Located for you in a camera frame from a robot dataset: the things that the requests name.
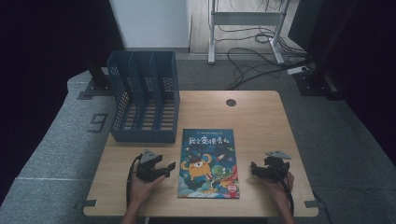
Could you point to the colourful children's picture book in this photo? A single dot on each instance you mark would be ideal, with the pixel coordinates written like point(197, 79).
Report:
point(208, 165)

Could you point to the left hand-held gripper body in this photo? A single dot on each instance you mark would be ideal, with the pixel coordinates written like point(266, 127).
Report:
point(145, 170)

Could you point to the person's right hand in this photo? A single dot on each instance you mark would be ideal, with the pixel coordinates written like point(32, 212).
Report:
point(278, 189)

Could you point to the blue plastic file rack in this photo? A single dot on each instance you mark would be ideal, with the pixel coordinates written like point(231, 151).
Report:
point(146, 102)

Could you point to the black stand with base plate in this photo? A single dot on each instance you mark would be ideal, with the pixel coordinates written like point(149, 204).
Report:
point(98, 81)

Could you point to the white metal desk frame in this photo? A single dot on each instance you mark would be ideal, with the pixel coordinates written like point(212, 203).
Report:
point(246, 18)

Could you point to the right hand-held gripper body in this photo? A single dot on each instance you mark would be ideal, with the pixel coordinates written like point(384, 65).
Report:
point(277, 169)

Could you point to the white panel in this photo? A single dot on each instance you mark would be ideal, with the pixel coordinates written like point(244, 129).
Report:
point(151, 23)

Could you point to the person's left hand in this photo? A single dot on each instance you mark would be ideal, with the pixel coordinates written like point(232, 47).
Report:
point(141, 191)

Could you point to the tall black stand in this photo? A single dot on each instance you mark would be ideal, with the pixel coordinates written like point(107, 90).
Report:
point(317, 77)

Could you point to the white power strip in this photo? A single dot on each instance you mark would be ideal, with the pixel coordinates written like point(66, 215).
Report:
point(297, 70)

